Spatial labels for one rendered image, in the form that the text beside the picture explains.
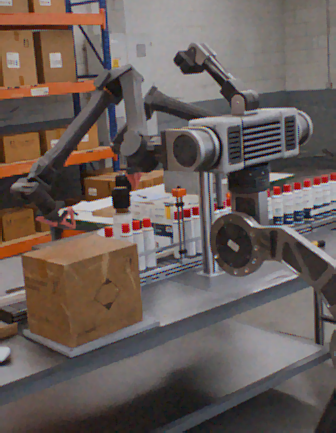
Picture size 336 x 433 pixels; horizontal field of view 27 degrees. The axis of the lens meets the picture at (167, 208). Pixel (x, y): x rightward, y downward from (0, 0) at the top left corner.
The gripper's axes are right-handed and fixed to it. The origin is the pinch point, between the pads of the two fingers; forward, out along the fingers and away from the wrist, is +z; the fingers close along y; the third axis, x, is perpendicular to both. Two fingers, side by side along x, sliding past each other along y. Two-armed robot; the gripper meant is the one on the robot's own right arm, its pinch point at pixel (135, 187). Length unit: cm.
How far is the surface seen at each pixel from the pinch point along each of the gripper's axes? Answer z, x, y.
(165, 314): 35, 56, 34
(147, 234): 16.0, 19.7, 10.8
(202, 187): -1.3, 33.4, -8.6
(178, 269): 33.1, 23.6, -1.0
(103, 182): 57, -330, -215
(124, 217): 13.5, -6.1, 2.6
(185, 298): 35, 49, 18
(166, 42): -80, -468, -429
